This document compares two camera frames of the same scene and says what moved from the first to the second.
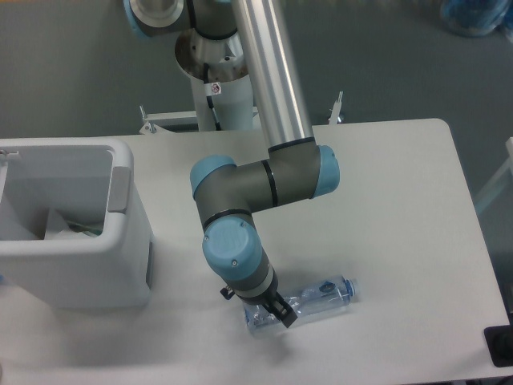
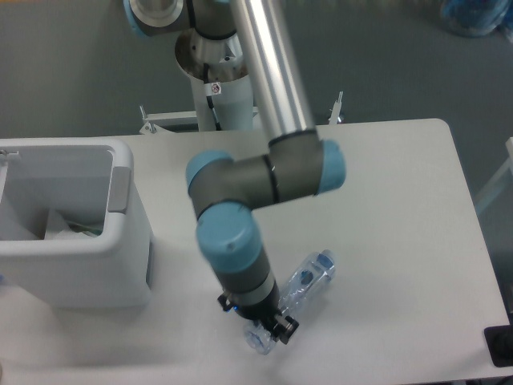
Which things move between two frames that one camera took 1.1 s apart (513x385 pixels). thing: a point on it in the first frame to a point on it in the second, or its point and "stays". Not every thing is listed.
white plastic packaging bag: (87, 230) stays
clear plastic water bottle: (325, 297) to (317, 271)
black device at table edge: (499, 342) stays
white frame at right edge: (502, 177) stays
